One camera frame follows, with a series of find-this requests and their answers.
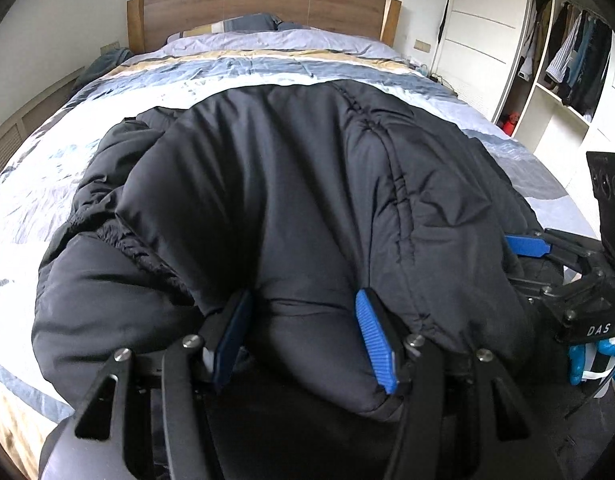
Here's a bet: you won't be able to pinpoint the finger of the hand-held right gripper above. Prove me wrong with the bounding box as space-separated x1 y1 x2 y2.
505 230 608 273
507 276 558 306

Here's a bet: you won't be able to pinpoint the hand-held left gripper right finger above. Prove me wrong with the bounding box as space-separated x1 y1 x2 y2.
356 290 533 480

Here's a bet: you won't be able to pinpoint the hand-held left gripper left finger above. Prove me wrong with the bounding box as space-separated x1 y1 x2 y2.
74 290 253 480

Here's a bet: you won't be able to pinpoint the black puffer coat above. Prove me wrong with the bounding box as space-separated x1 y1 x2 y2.
31 80 571 426

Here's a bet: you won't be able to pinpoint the hanging clothes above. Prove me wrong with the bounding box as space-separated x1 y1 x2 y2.
545 2 613 121

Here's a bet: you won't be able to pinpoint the person's right hand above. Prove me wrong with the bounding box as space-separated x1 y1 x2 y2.
567 335 615 386

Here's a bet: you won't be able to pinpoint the nightstand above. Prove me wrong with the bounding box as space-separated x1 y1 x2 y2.
427 72 461 99

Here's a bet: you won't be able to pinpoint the hanging light jacket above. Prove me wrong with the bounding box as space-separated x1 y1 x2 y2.
517 0 548 81

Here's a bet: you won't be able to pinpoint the white wardrobe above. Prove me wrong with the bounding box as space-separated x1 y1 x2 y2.
432 0 615 171

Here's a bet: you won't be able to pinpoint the light purple pillow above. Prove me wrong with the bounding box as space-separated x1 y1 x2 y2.
166 27 403 59

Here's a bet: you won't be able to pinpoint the grey blue crumpled cloth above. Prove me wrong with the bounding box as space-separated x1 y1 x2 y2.
72 47 133 93

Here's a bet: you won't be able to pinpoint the dark blue striped pillow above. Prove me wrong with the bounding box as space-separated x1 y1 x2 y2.
214 12 300 34

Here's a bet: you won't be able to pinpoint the wooden headboard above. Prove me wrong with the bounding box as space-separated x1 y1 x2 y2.
127 0 402 53

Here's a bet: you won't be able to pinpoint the wooden panelled wall cabinet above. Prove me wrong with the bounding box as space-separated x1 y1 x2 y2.
0 65 85 186

